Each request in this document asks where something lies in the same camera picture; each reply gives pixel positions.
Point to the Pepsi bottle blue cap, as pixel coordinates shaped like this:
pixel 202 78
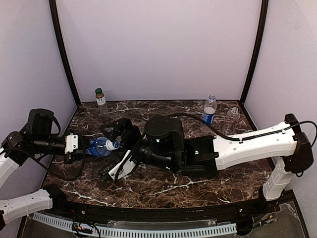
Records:
pixel 210 109

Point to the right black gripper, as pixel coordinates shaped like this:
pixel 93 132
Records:
pixel 130 138

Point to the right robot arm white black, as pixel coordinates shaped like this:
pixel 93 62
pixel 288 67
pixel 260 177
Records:
pixel 163 145

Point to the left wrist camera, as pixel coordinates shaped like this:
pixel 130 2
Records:
pixel 71 143

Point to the black frame post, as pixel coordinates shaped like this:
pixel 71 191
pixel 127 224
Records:
pixel 62 52
pixel 256 51

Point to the right black frame post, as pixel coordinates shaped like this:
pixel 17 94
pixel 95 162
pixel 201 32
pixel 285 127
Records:
pixel 256 51

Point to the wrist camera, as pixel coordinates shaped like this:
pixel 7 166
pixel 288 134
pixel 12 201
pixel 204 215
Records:
pixel 71 143
pixel 114 172

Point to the black front rail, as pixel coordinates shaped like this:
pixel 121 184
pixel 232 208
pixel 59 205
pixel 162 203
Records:
pixel 102 214

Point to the white slotted cable duct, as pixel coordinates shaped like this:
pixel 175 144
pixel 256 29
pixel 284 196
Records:
pixel 107 232

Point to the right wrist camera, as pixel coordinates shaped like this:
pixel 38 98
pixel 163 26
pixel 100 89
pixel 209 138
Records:
pixel 114 172

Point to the Starbucks bottle green cap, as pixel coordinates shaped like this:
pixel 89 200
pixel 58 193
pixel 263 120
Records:
pixel 101 101

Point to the left black frame post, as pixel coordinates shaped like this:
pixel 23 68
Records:
pixel 62 52

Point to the clear bottle without label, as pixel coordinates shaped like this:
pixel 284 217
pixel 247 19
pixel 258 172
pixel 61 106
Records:
pixel 231 122

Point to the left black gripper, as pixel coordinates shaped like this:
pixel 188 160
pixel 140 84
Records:
pixel 80 148

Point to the white Pocari bottle cap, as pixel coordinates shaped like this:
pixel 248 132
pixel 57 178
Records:
pixel 112 145

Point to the small blue label water bottle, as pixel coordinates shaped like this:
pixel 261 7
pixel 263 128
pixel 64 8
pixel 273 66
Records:
pixel 96 147

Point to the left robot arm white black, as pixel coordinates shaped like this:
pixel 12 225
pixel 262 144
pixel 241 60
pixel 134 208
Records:
pixel 34 141

